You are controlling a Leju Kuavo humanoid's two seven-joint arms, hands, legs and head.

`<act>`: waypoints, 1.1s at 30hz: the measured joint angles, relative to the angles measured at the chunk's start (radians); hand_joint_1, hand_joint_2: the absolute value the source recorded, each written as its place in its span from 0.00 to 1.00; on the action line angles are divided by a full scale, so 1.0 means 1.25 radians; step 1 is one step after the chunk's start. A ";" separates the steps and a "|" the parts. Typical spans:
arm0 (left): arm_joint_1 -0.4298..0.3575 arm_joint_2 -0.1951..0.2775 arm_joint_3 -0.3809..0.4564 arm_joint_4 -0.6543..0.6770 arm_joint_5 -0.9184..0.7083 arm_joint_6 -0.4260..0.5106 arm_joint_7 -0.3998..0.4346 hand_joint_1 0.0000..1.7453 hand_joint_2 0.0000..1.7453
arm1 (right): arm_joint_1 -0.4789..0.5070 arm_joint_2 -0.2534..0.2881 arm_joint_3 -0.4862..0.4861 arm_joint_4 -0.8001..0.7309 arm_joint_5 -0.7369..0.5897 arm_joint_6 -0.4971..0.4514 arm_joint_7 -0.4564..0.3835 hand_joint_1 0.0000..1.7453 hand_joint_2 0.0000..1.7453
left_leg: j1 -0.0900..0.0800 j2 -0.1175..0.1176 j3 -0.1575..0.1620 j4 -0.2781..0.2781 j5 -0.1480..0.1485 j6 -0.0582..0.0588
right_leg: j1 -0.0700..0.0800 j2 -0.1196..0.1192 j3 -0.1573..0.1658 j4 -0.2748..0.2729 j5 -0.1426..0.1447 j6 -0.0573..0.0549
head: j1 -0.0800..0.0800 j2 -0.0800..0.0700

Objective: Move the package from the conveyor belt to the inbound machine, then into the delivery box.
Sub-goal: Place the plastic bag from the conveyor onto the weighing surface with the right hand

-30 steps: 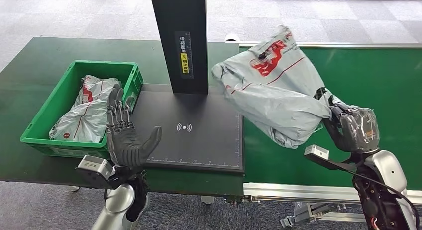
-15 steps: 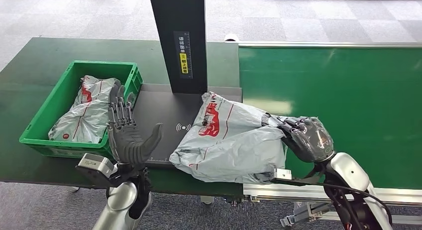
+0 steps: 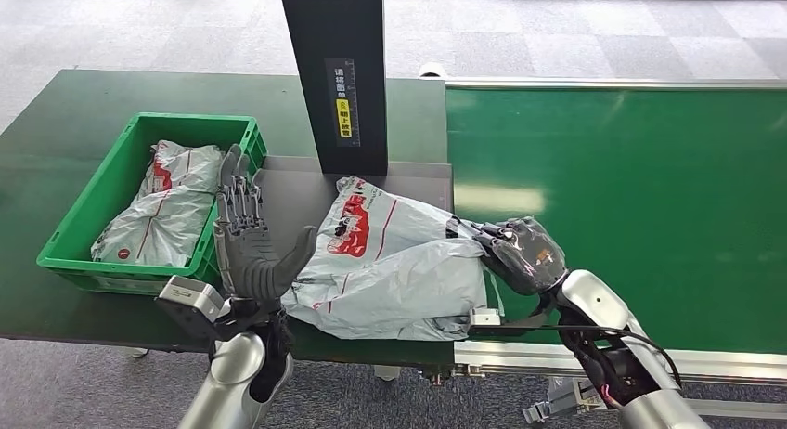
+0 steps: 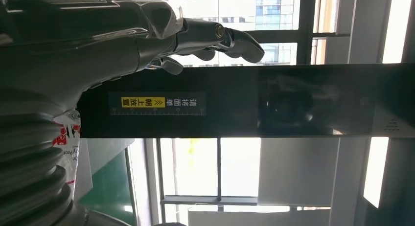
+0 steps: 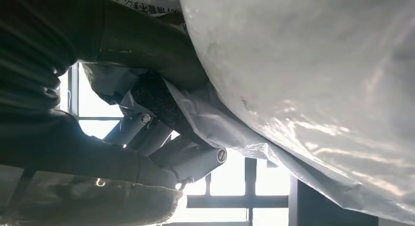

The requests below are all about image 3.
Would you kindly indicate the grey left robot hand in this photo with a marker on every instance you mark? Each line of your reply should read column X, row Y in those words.
column 252, row 260

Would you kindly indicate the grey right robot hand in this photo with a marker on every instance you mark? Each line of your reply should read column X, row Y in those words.
column 529, row 257

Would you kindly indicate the grey courier bag red print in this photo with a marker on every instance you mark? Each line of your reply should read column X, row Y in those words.
column 160, row 217
column 393, row 272

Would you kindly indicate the green conveyor belt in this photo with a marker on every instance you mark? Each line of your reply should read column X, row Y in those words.
column 645, row 198

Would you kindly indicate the black scanner column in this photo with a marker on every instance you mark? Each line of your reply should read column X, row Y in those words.
column 313, row 106

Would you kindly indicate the yellow and black column label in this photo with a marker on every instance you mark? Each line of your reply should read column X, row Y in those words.
column 343, row 118

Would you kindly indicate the green plastic crate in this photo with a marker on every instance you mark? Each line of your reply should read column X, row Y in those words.
column 86, row 205

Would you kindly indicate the white table foot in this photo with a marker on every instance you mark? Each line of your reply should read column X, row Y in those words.
column 387, row 373

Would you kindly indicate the dark green table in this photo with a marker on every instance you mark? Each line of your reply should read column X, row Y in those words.
column 61, row 118

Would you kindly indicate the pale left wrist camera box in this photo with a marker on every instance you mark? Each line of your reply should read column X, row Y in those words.
column 190, row 297

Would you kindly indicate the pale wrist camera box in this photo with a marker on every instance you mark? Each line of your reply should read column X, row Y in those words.
column 190, row 297
column 486, row 317

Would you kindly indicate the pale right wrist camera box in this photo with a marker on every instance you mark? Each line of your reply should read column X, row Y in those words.
column 486, row 317

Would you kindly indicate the black scanner base plate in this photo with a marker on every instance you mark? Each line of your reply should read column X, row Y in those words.
column 295, row 192

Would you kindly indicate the grey conveyor bracket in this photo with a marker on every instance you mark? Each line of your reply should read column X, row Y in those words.
column 562, row 398

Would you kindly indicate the aluminium conveyor frame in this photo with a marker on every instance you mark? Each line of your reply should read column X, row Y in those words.
column 725, row 365

